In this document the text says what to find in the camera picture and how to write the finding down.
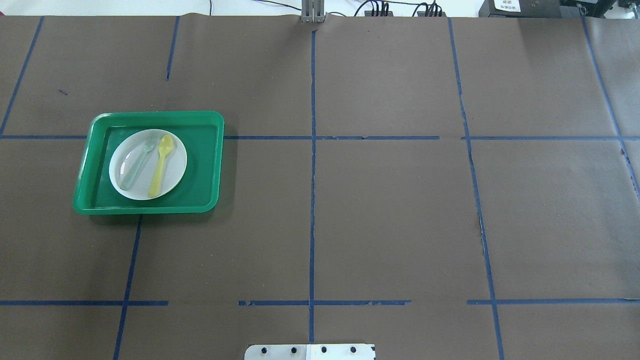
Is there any black cable bundle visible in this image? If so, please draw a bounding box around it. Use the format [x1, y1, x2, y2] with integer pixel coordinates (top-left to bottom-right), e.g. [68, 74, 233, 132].
[417, 1, 447, 18]
[353, 0, 391, 18]

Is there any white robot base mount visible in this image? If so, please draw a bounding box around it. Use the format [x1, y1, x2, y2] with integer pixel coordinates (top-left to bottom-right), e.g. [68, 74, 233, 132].
[244, 343, 377, 360]

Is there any black cable bundle left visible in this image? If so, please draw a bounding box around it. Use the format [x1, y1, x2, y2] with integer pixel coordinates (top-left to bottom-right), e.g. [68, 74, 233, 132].
[353, 0, 391, 18]

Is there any black equipment box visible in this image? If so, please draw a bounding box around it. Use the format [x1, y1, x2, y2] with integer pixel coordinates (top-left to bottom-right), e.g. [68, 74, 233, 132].
[478, 0, 581, 19]

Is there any green plastic tray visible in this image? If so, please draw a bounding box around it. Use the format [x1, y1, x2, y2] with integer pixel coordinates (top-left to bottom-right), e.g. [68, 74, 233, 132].
[72, 111, 225, 215]

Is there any pale green plastic fork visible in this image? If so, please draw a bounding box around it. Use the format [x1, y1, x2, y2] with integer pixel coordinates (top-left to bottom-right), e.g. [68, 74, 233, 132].
[118, 134, 158, 191]

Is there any black cable bundle right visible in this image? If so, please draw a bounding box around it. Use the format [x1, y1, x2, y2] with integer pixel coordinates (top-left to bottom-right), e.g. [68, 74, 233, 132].
[417, 1, 447, 18]

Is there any white round plate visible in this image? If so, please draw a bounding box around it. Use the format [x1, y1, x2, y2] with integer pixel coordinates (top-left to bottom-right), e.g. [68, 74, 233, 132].
[108, 129, 188, 201]

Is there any yellow plastic spoon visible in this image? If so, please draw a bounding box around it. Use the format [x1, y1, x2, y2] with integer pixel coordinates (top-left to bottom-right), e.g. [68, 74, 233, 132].
[147, 133, 174, 199]

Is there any grey aluminium post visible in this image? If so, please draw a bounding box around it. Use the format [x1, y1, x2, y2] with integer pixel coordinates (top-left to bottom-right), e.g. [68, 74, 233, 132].
[301, 0, 327, 24]

